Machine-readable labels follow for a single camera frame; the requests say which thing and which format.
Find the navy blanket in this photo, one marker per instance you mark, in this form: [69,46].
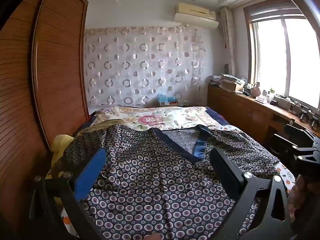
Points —
[216,117]

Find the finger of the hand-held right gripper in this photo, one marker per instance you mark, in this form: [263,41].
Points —
[300,131]
[285,142]

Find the dark blue circle-print garment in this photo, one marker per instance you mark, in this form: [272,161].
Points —
[155,180]

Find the olive gold cloth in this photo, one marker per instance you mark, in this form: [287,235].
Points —
[110,123]

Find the wooden cabinet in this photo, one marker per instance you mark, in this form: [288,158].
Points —
[240,112]

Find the tissue box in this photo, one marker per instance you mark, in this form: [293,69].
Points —
[262,100]

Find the stack of papers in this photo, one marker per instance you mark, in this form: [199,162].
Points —
[228,78]

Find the cardboard box with blue bags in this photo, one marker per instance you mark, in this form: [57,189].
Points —
[167,101]

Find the sheer circle-pattern curtain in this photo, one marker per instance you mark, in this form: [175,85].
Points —
[145,67]

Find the yellow cloth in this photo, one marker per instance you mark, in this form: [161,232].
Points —
[61,145]

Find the cream air conditioner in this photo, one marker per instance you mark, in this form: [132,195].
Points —
[196,15]

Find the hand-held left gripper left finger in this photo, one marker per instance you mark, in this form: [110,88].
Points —
[91,175]

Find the pink vase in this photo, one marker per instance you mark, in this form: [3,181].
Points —
[256,90]

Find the small black box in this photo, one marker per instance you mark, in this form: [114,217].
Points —
[274,103]

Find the orange fruit print sheet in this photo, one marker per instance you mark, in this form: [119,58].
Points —
[286,176]

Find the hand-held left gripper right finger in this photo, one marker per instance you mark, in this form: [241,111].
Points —
[223,170]

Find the floral quilt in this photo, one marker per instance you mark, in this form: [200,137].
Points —
[150,118]

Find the person's right hand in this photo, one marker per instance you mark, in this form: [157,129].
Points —
[311,190]

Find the tied window curtain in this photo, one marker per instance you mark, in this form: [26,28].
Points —
[228,42]

